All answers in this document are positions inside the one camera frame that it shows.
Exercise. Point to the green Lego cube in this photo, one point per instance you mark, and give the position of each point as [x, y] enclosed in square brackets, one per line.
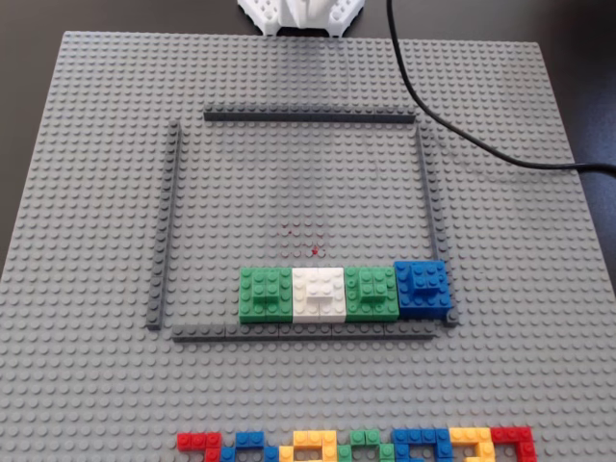
[370, 289]
[264, 293]

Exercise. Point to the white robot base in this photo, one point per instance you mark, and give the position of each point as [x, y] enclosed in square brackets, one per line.
[313, 14]

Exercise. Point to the white Lego cube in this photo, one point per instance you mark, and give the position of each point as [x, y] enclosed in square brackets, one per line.
[317, 289]

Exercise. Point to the blue Lego cube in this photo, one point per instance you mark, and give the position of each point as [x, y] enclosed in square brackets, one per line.
[423, 289]

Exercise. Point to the dark grey brick strip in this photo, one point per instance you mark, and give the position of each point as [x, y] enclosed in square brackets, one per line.
[308, 115]
[163, 226]
[207, 333]
[430, 192]

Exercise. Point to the yellow Lego brick letter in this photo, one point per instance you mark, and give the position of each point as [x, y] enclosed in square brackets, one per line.
[471, 435]
[313, 439]

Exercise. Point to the green Lego brick letter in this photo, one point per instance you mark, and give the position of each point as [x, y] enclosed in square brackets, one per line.
[363, 438]

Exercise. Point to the grey Lego baseplate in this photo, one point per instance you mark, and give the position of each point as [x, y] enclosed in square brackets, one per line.
[96, 192]

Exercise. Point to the blue Lego brick letter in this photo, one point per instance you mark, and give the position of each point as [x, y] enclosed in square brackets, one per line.
[418, 437]
[248, 440]

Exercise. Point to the red Lego brick letter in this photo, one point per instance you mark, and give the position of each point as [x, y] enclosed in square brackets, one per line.
[515, 434]
[192, 442]

